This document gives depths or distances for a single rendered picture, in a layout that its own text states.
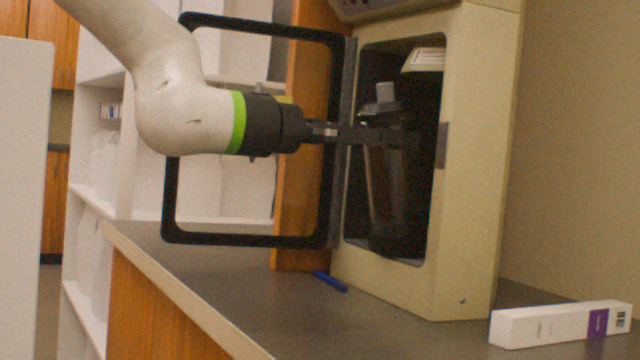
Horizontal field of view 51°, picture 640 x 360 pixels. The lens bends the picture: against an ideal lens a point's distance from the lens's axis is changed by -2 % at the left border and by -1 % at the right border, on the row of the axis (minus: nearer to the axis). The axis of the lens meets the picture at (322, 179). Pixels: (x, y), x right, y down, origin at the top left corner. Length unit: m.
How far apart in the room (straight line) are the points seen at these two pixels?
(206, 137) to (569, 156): 0.77
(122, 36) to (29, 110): 0.71
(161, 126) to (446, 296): 0.48
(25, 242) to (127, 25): 0.71
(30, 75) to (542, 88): 1.31
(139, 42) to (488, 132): 0.52
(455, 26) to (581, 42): 0.46
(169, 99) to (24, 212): 0.65
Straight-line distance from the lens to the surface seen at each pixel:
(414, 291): 1.07
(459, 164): 1.02
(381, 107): 1.06
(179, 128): 0.91
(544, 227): 1.46
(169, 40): 1.00
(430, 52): 1.13
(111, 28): 0.97
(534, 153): 1.49
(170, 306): 1.31
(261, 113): 0.96
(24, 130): 0.27
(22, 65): 0.27
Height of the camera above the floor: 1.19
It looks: 3 degrees down
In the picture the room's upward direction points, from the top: 5 degrees clockwise
